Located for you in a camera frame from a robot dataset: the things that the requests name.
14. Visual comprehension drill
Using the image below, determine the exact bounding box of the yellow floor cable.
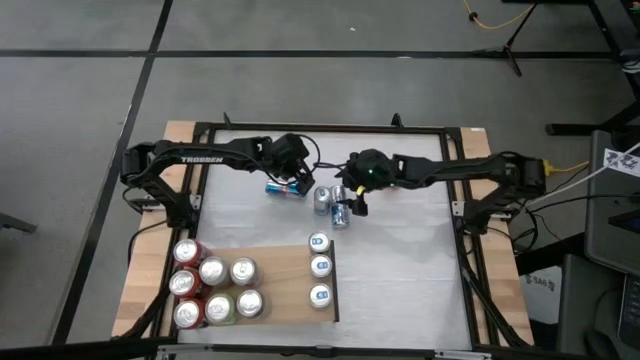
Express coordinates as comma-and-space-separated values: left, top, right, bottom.
462, 0, 532, 30

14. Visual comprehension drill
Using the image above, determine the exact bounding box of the black floor stand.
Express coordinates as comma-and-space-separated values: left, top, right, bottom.
0, 212, 39, 235

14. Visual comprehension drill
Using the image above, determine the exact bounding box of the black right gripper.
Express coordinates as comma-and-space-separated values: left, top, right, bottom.
341, 148, 399, 218

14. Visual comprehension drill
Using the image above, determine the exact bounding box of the grey cabinet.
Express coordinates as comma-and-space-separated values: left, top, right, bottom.
584, 129, 640, 277

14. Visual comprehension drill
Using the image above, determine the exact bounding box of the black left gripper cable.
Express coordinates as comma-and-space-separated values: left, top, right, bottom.
292, 132, 322, 174

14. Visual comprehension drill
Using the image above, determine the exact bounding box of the black metal table frame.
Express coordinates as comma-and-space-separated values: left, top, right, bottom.
119, 112, 534, 359

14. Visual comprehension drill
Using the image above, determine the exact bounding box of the silver Diet Coke can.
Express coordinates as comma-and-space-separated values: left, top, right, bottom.
235, 288, 266, 320

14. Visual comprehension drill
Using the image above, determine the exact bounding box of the black desk frame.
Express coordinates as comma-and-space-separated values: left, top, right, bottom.
502, 0, 640, 137

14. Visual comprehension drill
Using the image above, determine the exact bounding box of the black shelf side frame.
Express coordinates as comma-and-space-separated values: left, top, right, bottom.
328, 239, 341, 324

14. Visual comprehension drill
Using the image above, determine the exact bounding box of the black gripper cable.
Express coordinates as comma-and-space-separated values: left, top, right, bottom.
314, 160, 351, 176
292, 132, 322, 174

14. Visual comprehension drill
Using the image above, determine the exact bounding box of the black tripod stand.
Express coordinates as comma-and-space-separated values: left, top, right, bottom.
472, 2, 540, 79

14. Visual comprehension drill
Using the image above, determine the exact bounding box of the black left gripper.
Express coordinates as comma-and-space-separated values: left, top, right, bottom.
269, 132, 317, 198

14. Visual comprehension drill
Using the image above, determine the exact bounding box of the blue silver Red Bull can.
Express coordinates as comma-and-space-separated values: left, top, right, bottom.
330, 184, 351, 231
308, 230, 332, 255
313, 185, 332, 217
264, 179, 307, 200
308, 282, 334, 309
309, 253, 334, 279

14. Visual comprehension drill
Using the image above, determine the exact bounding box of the white marker paper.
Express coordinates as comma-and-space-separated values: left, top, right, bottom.
602, 147, 640, 179

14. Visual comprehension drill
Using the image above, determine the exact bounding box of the wooden shelf board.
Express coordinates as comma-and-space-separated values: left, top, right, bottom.
177, 243, 336, 330

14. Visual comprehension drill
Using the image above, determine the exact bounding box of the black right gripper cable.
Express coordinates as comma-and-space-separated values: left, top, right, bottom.
314, 160, 351, 176

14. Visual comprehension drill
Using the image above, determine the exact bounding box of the silver can with red print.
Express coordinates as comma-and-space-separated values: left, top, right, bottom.
229, 256, 262, 287

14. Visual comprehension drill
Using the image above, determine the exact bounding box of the white red Spindrift can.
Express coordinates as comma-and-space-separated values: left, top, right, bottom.
198, 255, 231, 287

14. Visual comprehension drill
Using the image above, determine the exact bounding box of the dark screen device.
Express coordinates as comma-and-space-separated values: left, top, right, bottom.
617, 272, 640, 354

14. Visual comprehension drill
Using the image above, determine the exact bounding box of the white cable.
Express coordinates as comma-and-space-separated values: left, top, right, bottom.
528, 142, 640, 207

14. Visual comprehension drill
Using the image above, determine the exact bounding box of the white printed box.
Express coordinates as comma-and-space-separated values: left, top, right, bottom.
519, 265, 564, 326

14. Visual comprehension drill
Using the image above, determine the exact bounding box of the green soda can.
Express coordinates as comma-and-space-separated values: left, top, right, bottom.
204, 293, 239, 326

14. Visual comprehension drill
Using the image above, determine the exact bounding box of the yellow cable connector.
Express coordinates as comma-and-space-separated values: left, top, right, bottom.
539, 158, 592, 177

